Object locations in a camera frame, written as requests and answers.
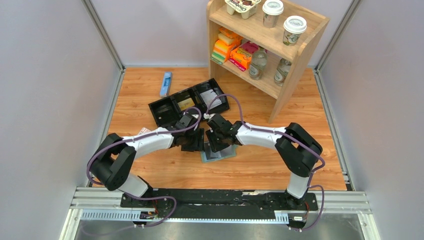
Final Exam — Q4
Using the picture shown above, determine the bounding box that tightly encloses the teal leather card holder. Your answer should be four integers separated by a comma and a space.
200, 142, 237, 163

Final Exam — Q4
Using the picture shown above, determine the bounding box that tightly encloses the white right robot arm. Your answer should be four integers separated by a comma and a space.
204, 113, 323, 210

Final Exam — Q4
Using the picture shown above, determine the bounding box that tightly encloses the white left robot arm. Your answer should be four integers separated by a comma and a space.
87, 113, 201, 208

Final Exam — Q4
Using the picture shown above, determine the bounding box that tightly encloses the gold card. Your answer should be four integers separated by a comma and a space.
177, 98, 196, 111

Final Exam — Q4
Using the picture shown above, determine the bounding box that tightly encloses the silver VIP card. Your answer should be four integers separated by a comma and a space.
200, 89, 223, 110

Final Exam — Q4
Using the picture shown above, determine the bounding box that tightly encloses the black three-compartment tray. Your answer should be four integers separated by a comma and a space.
148, 78, 230, 128

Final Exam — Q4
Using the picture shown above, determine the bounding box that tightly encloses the blue rectangular box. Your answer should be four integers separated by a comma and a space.
159, 71, 172, 98

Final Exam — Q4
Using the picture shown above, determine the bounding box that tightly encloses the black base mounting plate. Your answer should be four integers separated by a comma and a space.
120, 188, 319, 220

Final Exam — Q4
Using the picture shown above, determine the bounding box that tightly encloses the orange snack box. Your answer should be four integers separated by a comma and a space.
228, 41, 259, 72

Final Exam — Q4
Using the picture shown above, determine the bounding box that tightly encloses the glass bottle left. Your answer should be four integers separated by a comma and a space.
248, 46, 268, 80

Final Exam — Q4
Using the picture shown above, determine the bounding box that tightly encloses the glass bottle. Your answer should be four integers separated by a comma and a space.
274, 58, 292, 87
248, 46, 268, 80

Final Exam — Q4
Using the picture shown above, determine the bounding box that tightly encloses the wooden shelf unit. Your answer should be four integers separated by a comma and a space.
205, 0, 331, 124

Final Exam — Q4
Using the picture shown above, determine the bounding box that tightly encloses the glass bottle right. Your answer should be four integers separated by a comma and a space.
274, 58, 292, 87

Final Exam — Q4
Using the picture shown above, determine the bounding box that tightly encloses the stacked colourful sponges pack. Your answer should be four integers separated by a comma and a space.
210, 27, 243, 65

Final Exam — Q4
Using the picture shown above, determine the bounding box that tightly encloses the chocolate pudding cup pack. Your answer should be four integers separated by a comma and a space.
224, 0, 261, 20

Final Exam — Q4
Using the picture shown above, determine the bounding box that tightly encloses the paper coffee cup right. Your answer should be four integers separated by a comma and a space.
283, 15, 307, 46

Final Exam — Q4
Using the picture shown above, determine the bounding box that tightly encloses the paper coffee cup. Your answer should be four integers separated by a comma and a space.
283, 15, 307, 46
262, 0, 284, 28

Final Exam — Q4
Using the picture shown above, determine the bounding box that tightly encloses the paper coffee cup left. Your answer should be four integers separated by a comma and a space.
262, 0, 284, 28

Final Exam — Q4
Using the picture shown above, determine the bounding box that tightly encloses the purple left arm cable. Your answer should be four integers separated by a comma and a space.
86, 106, 203, 229

